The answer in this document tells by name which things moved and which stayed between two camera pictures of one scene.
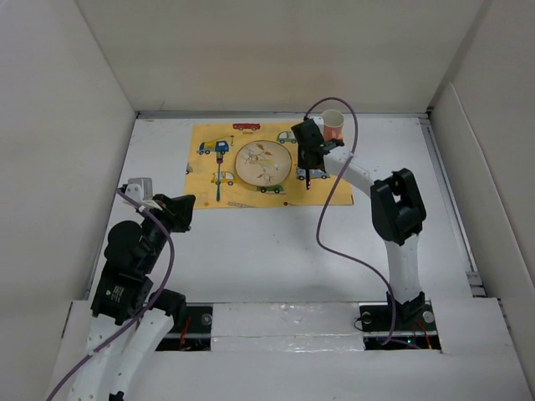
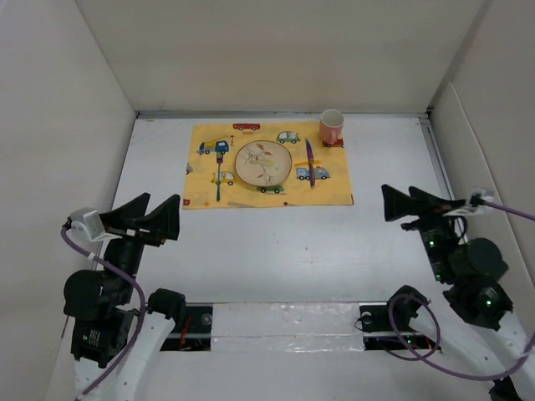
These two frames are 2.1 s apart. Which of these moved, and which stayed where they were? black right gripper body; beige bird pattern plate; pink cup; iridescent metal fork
Moved: black right gripper body
Stayed: pink cup; beige bird pattern plate; iridescent metal fork
